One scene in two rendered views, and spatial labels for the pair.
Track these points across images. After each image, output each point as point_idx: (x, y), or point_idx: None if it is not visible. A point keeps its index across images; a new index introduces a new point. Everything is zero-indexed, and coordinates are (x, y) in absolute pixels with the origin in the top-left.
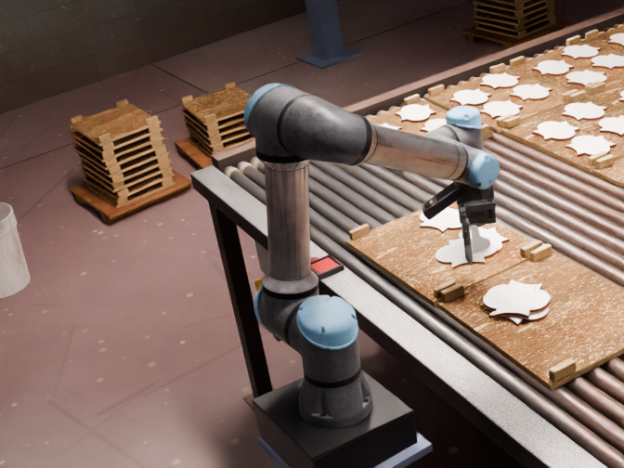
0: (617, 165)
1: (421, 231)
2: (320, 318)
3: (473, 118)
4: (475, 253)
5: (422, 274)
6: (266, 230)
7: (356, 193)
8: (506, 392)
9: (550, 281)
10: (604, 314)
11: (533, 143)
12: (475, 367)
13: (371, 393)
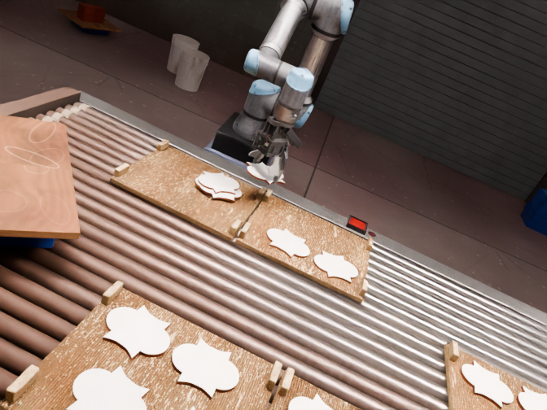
0: (259, 382)
1: (337, 253)
2: (265, 81)
3: (291, 69)
4: (257, 168)
5: (295, 213)
6: (431, 259)
7: (435, 307)
8: (185, 150)
9: (211, 207)
10: (159, 182)
11: None
12: (211, 163)
13: (241, 137)
